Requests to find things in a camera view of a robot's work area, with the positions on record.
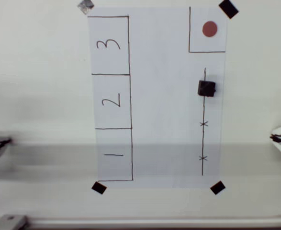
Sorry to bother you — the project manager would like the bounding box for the black cube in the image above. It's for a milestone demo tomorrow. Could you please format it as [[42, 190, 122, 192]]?
[[197, 80, 217, 97]]

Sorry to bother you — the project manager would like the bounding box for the black tape piece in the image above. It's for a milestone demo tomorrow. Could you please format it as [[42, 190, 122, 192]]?
[[91, 181, 107, 195], [210, 181, 226, 195], [218, 0, 239, 19]]

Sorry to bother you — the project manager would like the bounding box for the red round sticker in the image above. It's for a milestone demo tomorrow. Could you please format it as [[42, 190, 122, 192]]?
[[202, 21, 218, 38]]

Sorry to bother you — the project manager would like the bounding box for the white paper sheet with markings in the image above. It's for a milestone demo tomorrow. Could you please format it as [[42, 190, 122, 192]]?
[[87, 6, 228, 189]]

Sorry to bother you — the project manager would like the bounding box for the grey tape piece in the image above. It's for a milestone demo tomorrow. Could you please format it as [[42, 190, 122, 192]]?
[[77, 0, 95, 15]]

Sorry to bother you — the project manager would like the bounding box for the aluminium rail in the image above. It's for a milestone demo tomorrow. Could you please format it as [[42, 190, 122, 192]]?
[[0, 217, 281, 230]]

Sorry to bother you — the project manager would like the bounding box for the grey metal bracket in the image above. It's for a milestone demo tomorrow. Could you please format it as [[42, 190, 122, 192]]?
[[0, 214, 28, 230]]

